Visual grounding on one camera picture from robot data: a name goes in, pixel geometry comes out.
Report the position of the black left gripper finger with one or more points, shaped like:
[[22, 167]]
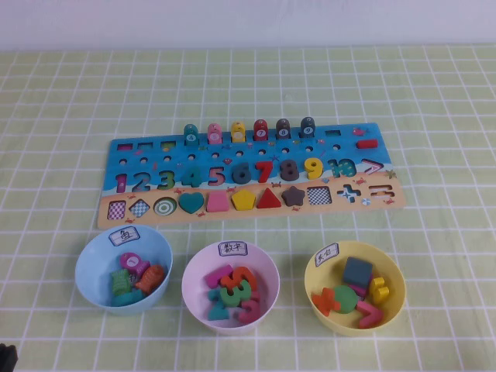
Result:
[[3, 358], [12, 360]]

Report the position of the yellow number nine piece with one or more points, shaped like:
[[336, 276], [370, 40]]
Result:
[[315, 173]]

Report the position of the light blue plastic bowl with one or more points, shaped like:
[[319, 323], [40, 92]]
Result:
[[93, 279]]

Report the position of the teal fish piece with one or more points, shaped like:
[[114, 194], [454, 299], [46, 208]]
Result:
[[126, 299]]

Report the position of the green fish piece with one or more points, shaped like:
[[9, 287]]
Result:
[[120, 283]]

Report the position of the orange fish piece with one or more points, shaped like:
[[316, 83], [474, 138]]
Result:
[[149, 279]]

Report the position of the teal number two piece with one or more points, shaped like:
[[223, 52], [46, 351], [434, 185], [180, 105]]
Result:
[[217, 312]]

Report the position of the magenta number one piece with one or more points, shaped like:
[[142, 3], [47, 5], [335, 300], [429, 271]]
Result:
[[217, 276]]

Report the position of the green number three piece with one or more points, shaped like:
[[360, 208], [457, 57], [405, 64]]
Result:
[[233, 299]]

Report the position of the teal heart piece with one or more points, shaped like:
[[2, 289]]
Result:
[[190, 202]]

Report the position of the rose red number piece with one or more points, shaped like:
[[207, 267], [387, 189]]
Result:
[[250, 311]]

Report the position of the orange number piece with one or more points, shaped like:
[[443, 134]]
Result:
[[249, 277]]

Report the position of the teal number four piece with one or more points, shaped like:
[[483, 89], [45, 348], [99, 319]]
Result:
[[193, 179]]

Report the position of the pink trapezoid piece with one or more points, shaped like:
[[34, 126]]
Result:
[[218, 202]]

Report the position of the light pink plastic bowl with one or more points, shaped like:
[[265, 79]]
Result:
[[267, 271]]

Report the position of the pink number five piece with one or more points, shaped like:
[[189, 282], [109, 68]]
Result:
[[219, 179]]

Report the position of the yellow pentagon piece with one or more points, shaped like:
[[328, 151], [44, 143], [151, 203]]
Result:
[[243, 200]]

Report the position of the dark grey number six piece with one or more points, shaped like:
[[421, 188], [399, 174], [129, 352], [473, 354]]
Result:
[[237, 174]]

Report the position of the red triangle piece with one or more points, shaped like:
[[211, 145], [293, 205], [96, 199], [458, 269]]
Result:
[[269, 201]]

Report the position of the red number seven piece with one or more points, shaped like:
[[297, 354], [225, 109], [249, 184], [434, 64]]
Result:
[[266, 172]]

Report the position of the light yellow plastic bowl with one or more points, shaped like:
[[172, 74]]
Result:
[[317, 271]]

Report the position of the orange cross sign piece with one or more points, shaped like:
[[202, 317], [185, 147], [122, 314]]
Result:
[[325, 302]]

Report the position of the brown star piece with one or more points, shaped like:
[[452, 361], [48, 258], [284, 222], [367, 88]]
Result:
[[293, 196]]

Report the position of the brown number eight piece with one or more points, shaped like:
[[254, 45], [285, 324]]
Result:
[[288, 170]]

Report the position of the green circle piece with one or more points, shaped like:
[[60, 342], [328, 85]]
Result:
[[345, 298]]

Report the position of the dark grey square piece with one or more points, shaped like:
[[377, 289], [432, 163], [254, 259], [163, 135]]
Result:
[[357, 271]]

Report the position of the pink greater-than sign piece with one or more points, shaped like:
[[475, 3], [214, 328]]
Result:
[[374, 312]]

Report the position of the colourful wooden puzzle board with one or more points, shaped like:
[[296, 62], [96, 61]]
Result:
[[350, 146]]

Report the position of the red minus bar piece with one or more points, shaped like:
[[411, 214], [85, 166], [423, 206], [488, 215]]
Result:
[[367, 143]]

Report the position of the purple fish numbered one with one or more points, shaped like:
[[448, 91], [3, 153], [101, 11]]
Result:
[[129, 261]]

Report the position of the fish label sticker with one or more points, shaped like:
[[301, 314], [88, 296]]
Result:
[[124, 236]]

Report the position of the number label sticker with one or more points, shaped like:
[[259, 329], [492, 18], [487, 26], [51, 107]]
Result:
[[233, 249]]

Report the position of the teal fish numbered four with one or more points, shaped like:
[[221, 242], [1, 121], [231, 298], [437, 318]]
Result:
[[190, 133]]

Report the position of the pink fish numbered five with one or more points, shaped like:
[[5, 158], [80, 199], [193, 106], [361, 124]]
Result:
[[214, 133]]

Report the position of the yellow fish numbered six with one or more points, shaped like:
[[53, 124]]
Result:
[[238, 133]]

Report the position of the red fish numbered seven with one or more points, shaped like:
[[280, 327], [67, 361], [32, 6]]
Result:
[[260, 131]]

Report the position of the brown fish numbered eight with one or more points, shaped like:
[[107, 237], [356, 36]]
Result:
[[283, 131]]

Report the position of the green checked tablecloth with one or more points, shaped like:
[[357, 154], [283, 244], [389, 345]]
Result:
[[248, 93]]

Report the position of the dark grey fish numbered nine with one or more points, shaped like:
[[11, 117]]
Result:
[[307, 129]]

